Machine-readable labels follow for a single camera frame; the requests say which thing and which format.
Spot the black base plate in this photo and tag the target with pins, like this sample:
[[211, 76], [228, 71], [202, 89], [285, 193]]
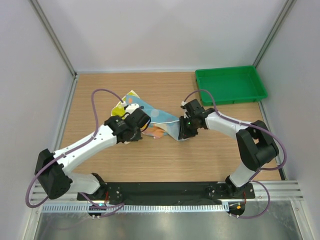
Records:
[[118, 192]]

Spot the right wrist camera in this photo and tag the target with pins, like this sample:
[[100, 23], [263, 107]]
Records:
[[193, 108]]

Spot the green plastic tray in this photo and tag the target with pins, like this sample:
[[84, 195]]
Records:
[[230, 85]]

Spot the aluminium frame rail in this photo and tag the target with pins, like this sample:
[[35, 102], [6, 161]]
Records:
[[278, 191]]

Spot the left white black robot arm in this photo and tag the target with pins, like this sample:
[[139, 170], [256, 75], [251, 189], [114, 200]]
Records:
[[54, 171]]

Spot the blue polka dot towel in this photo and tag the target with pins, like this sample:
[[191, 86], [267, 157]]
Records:
[[161, 123]]

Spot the slotted cable duct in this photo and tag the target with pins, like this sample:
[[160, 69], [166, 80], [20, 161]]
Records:
[[89, 208]]

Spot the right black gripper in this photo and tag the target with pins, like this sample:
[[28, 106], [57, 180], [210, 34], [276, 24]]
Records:
[[184, 133]]

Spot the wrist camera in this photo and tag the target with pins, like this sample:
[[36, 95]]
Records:
[[193, 108], [135, 116]]

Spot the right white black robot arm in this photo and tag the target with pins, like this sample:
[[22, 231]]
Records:
[[255, 144]]

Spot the yellow green patterned towel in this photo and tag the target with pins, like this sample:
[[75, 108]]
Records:
[[118, 110]]

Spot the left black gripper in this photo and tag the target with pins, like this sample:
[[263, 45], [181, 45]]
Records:
[[137, 136]]

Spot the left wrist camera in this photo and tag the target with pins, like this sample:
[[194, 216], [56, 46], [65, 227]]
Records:
[[135, 116]]

